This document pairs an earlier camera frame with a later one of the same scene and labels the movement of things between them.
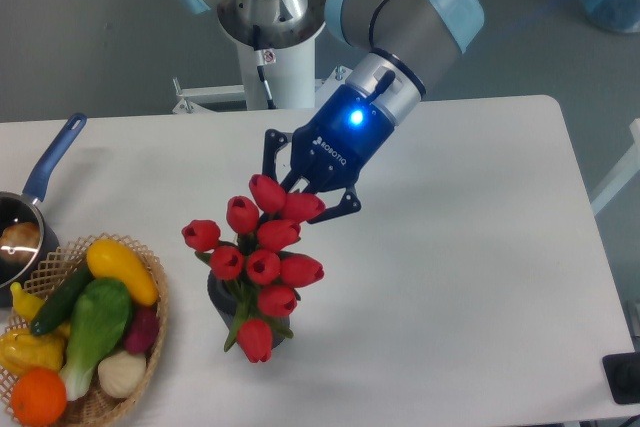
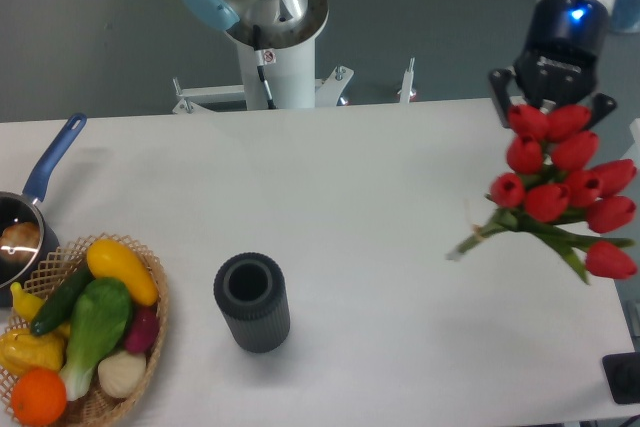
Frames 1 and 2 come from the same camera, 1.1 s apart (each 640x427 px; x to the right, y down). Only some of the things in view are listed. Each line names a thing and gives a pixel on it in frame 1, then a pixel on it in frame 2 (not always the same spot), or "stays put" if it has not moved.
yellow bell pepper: x=21 y=350 stays put
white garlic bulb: x=120 y=373 stays put
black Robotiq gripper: x=333 y=146 -> x=558 y=58
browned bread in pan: x=19 y=242 stays put
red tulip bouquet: x=263 y=279 -> x=557 y=191
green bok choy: x=100 y=316 stays put
